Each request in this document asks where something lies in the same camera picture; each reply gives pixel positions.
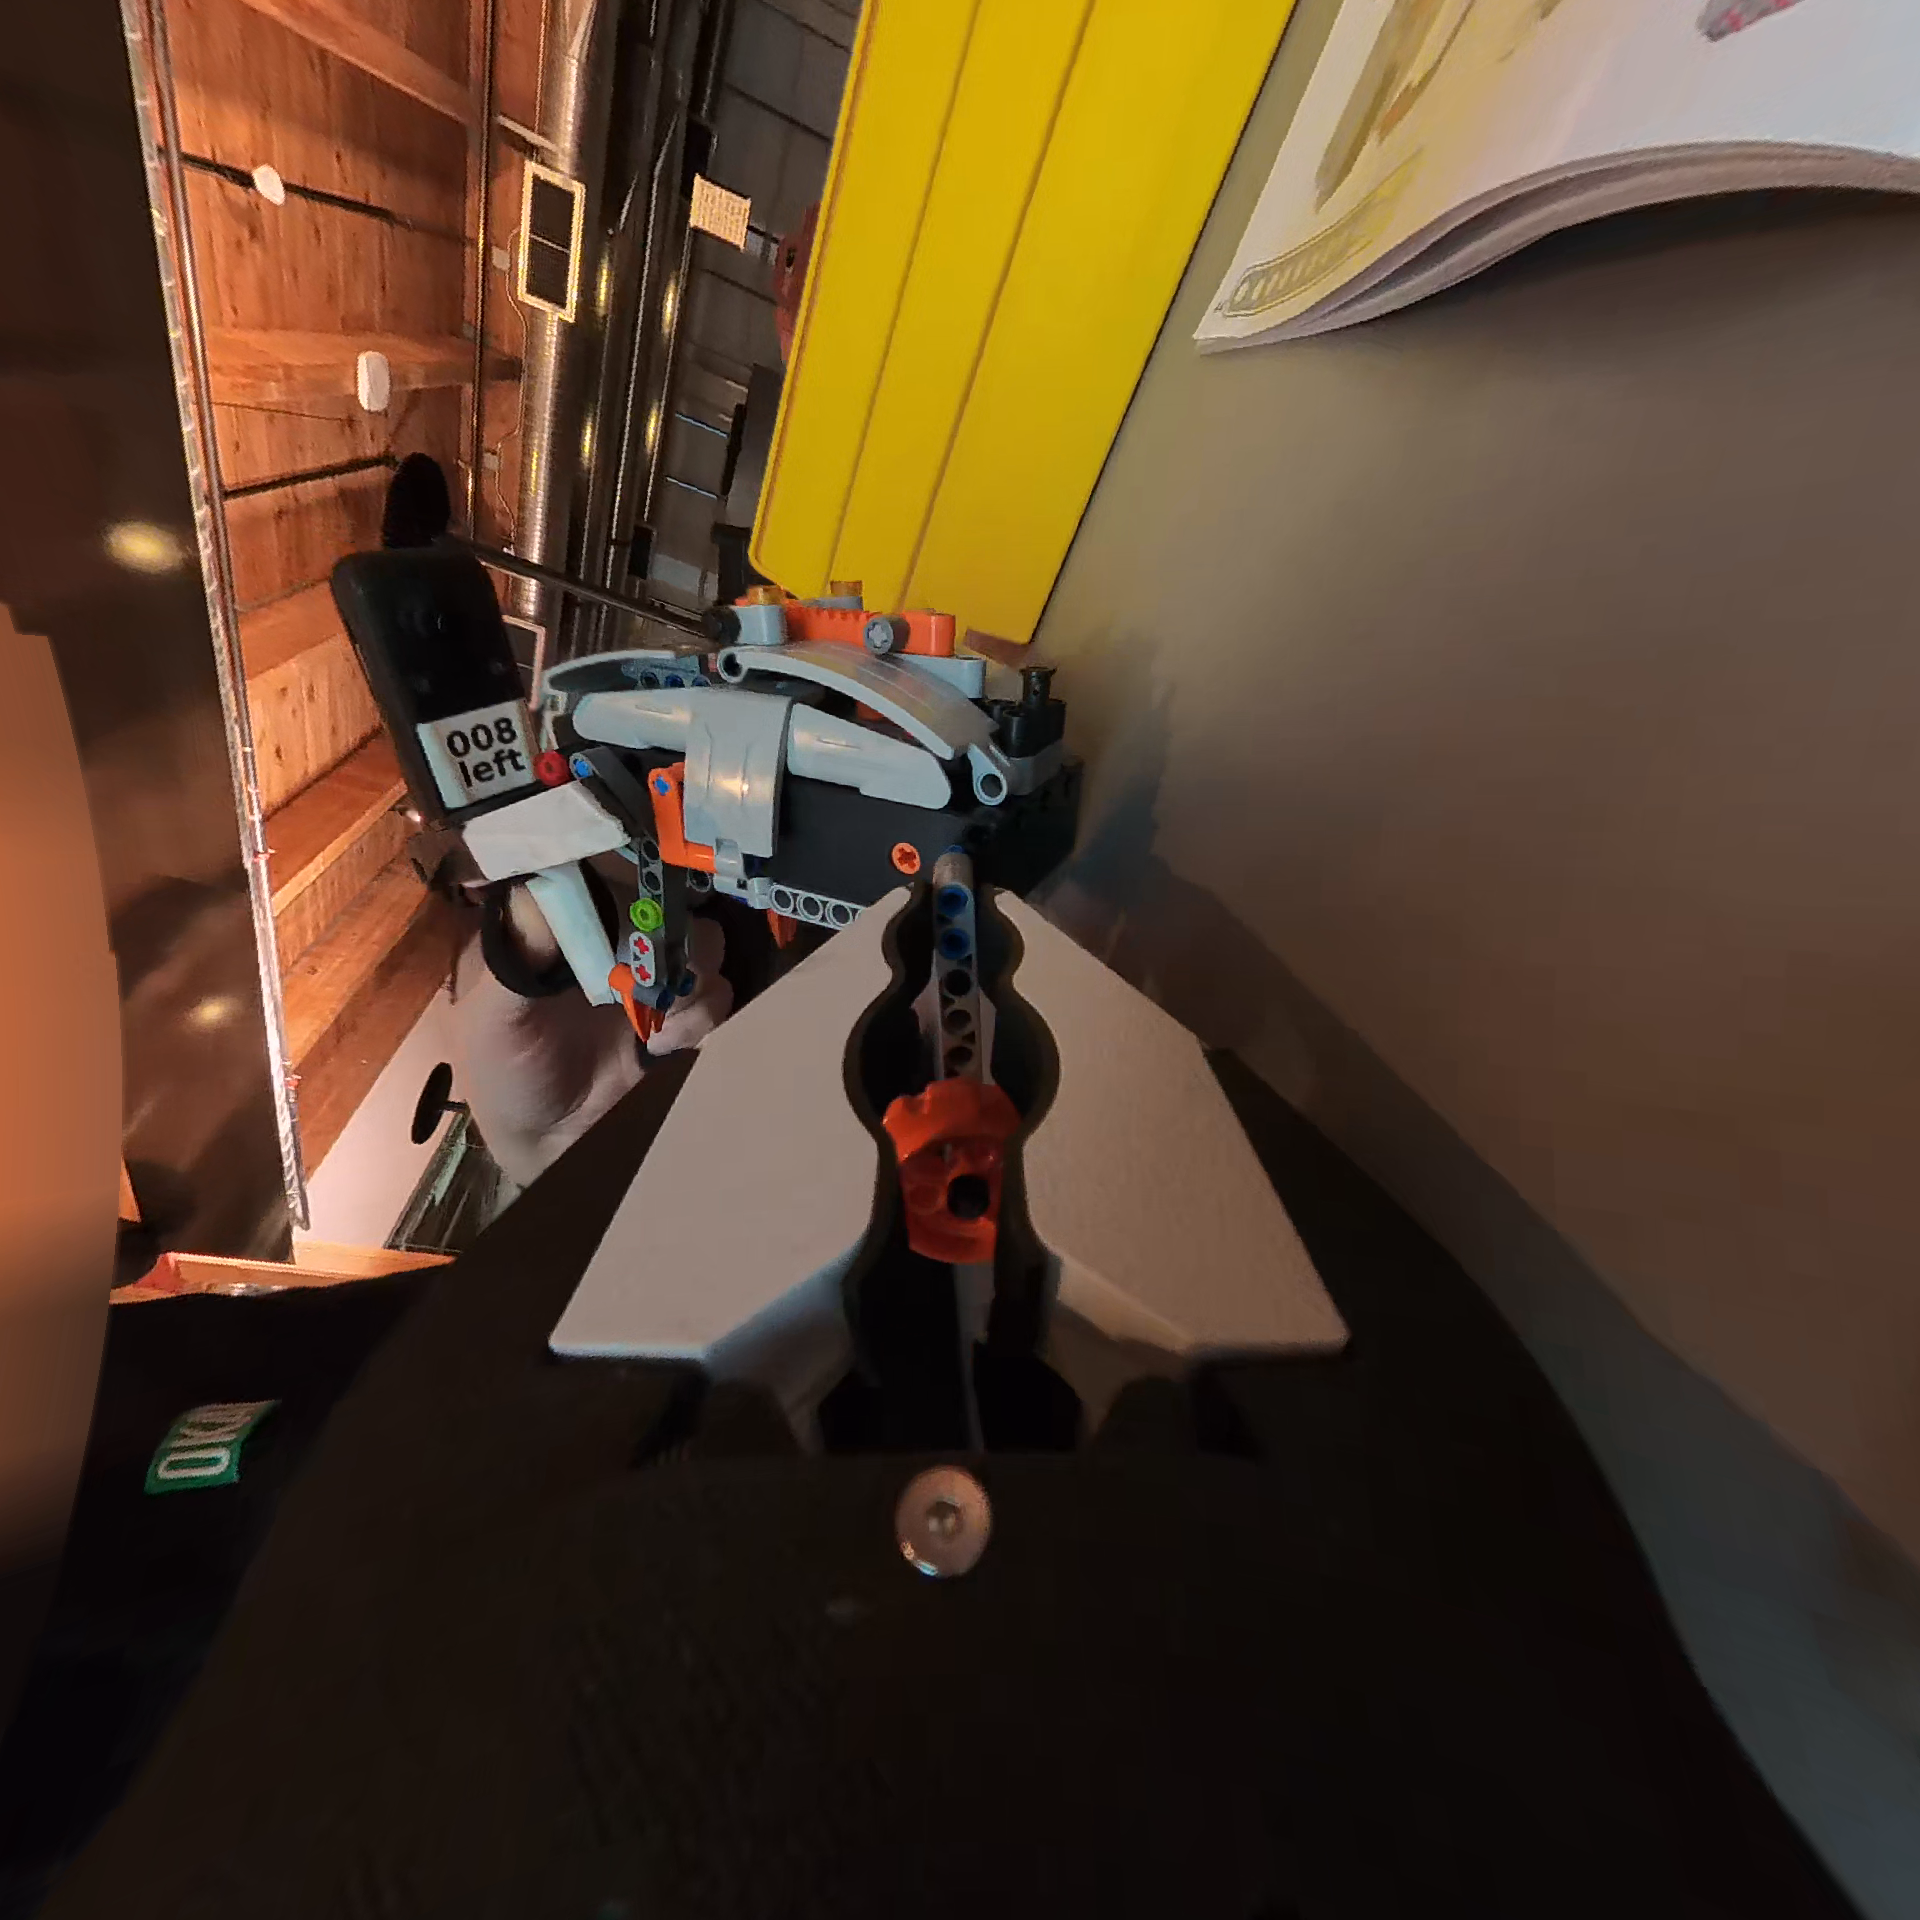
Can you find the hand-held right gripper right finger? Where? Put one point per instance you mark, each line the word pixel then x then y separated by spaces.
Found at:
pixel 1170 1201

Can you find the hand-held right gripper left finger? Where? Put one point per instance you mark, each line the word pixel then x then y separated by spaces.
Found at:
pixel 721 1201

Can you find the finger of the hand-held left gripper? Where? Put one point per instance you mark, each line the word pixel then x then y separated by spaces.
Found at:
pixel 540 839

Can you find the grey beam with orange gear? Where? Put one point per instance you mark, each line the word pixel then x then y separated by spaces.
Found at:
pixel 945 1154

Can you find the grey toy robot model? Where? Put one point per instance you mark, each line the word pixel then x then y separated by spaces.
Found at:
pixel 869 819

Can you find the person's left hand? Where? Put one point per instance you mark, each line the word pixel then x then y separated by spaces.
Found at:
pixel 555 1080

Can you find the yellow plastic bin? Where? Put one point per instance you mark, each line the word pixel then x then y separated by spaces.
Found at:
pixel 973 299

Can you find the person's black shirt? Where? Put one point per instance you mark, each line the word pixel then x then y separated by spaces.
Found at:
pixel 148 1651

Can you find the open instruction booklet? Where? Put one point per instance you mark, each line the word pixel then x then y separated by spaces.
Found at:
pixel 1499 120

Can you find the silver ventilation duct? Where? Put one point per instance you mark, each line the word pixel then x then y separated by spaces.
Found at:
pixel 562 375

